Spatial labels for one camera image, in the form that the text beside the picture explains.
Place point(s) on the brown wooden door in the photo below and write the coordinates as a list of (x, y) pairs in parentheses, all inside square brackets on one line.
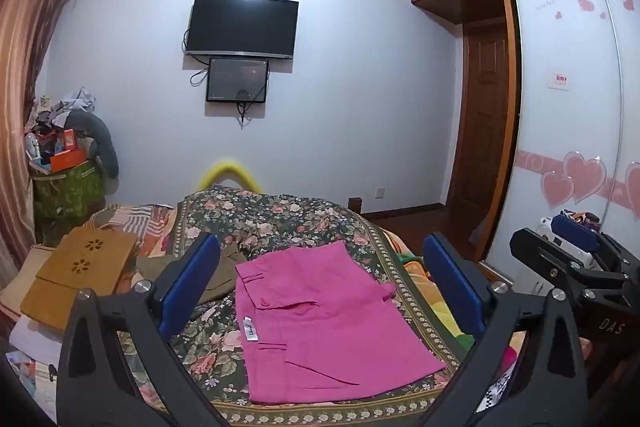
[(482, 132)]

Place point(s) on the white papers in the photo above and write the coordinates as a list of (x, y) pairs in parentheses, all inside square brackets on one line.
[(30, 377)]

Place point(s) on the brown wooden lap board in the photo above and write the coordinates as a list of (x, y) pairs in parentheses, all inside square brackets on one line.
[(75, 277)]

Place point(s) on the wooden wardrobe with heart doors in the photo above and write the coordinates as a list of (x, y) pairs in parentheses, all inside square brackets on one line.
[(560, 132)]

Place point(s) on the dark floral blanket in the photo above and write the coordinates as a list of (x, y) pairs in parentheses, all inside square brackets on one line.
[(300, 222)]

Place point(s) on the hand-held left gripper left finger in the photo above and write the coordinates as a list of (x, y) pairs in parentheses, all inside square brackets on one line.
[(192, 287)]

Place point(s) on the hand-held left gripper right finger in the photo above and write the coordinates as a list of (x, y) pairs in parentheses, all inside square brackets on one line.
[(452, 282)]

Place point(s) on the rainbow coloured cloth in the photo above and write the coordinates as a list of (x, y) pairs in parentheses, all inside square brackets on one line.
[(417, 272)]

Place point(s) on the white wardrobe sticker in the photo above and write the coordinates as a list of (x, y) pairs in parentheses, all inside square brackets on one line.
[(558, 79)]

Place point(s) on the orange box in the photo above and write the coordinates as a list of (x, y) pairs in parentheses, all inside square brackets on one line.
[(67, 161)]

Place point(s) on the pink pants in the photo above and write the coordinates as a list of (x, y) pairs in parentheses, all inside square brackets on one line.
[(330, 317)]

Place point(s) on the white appliance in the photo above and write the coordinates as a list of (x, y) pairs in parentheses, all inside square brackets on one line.
[(545, 232)]

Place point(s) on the small black wall monitor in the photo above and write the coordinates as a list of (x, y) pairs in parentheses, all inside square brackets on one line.
[(237, 80)]

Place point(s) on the striped orange blanket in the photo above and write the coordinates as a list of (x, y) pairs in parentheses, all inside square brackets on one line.
[(145, 222)]

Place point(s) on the brown striped curtain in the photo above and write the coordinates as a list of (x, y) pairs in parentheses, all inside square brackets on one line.
[(30, 82)]

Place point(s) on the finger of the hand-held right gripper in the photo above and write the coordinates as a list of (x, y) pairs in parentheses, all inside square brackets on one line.
[(575, 232), (560, 262)]

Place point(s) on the pile of clothes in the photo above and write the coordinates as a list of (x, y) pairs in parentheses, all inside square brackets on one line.
[(70, 104)]

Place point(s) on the yellow foam tube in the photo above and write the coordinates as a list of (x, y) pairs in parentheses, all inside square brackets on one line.
[(227, 167)]

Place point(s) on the black wall television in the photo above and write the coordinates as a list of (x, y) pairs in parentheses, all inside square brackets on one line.
[(242, 26)]

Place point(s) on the olive green pants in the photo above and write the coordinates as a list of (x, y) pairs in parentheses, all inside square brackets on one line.
[(215, 282)]

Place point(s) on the black and white patterned cloth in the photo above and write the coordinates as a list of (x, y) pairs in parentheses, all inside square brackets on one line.
[(495, 389)]

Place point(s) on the grey plush toy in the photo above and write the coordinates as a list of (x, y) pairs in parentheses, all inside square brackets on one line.
[(102, 142)]

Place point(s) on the small red box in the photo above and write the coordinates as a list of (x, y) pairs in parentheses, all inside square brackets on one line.
[(68, 140)]

